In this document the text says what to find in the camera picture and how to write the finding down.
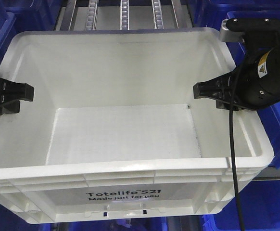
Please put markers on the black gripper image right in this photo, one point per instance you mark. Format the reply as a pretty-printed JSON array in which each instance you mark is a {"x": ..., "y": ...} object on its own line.
[{"x": 259, "y": 83}]

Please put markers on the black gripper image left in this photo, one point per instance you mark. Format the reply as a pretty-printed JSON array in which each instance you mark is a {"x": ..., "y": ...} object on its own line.
[{"x": 11, "y": 92}]

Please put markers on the white plastic tote bin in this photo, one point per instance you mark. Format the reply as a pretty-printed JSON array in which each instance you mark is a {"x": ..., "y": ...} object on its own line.
[{"x": 114, "y": 130}]

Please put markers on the blue bin right shelf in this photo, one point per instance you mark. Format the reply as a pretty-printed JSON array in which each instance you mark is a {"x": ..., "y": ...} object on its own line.
[{"x": 274, "y": 108}]

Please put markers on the blue bin upper left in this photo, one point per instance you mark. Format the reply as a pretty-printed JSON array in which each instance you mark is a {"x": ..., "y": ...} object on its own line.
[{"x": 34, "y": 15}]

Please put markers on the blue bin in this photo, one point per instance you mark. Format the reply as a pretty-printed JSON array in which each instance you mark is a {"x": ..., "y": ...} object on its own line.
[
  {"x": 260, "y": 201},
  {"x": 34, "y": 15},
  {"x": 210, "y": 13}
]

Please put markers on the blue bin upper right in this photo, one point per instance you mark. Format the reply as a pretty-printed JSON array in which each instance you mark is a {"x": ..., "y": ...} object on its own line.
[{"x": 210, "y": 13}]

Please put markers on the blue bin lower right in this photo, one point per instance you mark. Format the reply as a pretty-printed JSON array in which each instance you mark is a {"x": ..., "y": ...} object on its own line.
[{"x": 260, "y": 201}]

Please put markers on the rear roller track right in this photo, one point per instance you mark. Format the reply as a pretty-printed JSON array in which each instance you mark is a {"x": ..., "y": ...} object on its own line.
[{"x": 157, "y": 14}]

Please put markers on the roller track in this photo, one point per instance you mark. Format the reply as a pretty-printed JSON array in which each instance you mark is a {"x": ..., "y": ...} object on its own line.
[
  {"x": 124, "y": 15},
  {"x": 157, "y": 14},
  {"x": 92, "y": 15}
]

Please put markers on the rear roller track left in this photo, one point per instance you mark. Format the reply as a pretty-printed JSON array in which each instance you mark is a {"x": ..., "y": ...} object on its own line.
[{"x": 92, "y": 15}]

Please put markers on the rear roller track middle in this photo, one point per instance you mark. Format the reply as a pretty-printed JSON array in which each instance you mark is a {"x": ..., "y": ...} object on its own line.
[{"x": 124, "y": 15}]

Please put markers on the black cable image right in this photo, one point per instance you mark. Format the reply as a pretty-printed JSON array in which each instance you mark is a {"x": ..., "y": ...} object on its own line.
[{"x": 236, "y": 74}]

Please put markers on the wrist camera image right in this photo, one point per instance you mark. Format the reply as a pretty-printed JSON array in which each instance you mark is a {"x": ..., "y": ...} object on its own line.
[{"x": 254, "y": 33}]

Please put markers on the steel front shelf rail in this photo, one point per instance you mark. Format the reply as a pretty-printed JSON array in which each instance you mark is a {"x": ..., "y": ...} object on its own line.
[{"x": 269, "y": 173}]

